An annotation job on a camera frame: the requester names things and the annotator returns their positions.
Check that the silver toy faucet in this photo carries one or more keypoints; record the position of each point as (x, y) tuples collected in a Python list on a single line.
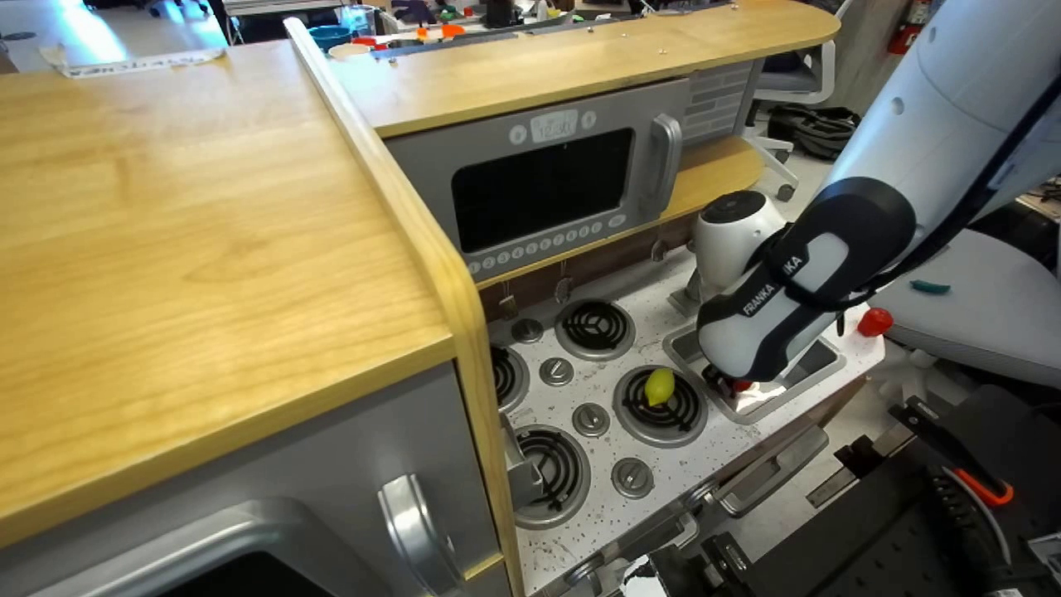
[(683, 298)]

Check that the orange round toy object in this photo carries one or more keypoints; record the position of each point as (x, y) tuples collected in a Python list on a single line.
[(739, 391)]

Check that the white measuring tape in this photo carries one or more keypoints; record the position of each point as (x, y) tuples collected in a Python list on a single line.
[(135, 64)]

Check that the grey toy microwave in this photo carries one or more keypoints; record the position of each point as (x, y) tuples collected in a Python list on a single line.
[(540, 186)]

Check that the wooden toy kitchen cabinet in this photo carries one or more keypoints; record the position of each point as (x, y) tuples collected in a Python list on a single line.
[(201, 253)]

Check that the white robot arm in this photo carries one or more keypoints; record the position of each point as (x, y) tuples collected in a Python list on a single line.
[(964, 102)]

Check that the grey curved plastic shell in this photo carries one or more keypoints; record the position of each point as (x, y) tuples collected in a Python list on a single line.
[(997, 320)]

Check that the silver metal bracket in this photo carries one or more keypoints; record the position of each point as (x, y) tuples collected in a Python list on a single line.
[(775, 470)]

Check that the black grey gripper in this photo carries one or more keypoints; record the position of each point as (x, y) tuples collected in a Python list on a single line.
[(764, 320)]

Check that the red round toy object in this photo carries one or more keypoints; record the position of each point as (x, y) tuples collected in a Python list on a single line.
[(876, 323)]

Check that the grey stove knob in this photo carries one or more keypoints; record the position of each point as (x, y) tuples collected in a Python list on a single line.
[(556, 370), (526, 329), (632, 476), (590, 421)]

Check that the black coil toy burner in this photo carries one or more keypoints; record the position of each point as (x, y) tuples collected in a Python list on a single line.
[(679, 421), (547, 470), (593, 329), (503, 375)]

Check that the grey toy sink basin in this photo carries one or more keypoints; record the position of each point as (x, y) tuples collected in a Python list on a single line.
[(815, 370)]

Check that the yellow toy lemon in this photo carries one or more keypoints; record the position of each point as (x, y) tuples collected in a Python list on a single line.
[(662, 388)]

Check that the red fire extinguisher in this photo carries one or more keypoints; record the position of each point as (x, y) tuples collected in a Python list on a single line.
[(904, 29)]

